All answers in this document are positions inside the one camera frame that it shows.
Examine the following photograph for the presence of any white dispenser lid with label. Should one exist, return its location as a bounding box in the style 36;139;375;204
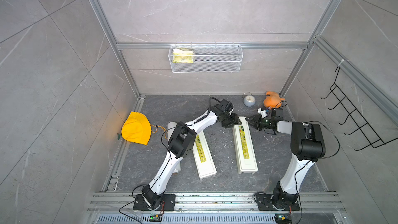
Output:
233;124;258;174

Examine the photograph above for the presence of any white wrap dispenser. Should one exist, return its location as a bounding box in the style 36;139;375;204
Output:
192;131;217;180

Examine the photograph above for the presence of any white plastic wrap roll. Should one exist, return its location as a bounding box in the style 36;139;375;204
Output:
167;122;183;175

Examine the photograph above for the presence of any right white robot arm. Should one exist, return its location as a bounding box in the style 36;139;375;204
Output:
244;108;325;211

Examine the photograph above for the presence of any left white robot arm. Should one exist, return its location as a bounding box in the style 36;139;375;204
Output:
142;97;241;209

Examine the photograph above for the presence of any orange plush toy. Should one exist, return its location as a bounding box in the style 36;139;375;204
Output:
263;91;285;108

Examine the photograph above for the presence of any yellow wipes packet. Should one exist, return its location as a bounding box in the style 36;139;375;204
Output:
172;48;195;63

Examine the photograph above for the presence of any yellow bucket hat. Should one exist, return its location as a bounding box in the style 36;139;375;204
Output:
121;112;152;145

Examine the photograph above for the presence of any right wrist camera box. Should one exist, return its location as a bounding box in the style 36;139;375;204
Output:
257;107;271;118

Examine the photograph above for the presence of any wire mesh wall basket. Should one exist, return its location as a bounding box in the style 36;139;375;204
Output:
168;44;244;73

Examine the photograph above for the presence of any yellow hat drawstring cord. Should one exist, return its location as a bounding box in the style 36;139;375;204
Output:
150;124;169;140

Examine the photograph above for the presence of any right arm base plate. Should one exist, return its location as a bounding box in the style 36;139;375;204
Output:
254;192;301;211

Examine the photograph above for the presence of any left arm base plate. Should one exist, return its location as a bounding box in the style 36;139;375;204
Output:
133;194;176;211

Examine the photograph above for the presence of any black wire hook rack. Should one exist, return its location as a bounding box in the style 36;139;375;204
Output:
321;66;398;151

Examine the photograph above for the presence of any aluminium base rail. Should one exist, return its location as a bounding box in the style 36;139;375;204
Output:
84;192;351;224

